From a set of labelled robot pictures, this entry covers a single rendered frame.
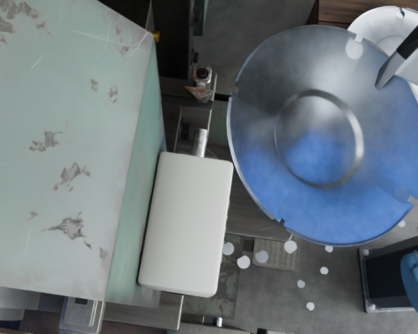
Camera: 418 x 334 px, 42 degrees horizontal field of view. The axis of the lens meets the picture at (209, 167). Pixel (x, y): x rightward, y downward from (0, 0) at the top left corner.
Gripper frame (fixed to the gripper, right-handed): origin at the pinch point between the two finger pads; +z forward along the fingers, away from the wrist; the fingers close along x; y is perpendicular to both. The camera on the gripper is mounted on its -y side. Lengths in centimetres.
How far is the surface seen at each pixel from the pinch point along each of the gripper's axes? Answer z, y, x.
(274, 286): 81, 16, 66
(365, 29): 15, -16, 80
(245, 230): 32.0, 1.1, 4.9
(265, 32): 42, -43, 105
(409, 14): 7, -11, 89
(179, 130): 20.1, -13.0, -7.4
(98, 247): -3, 0, -52
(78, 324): 53, -6, -13
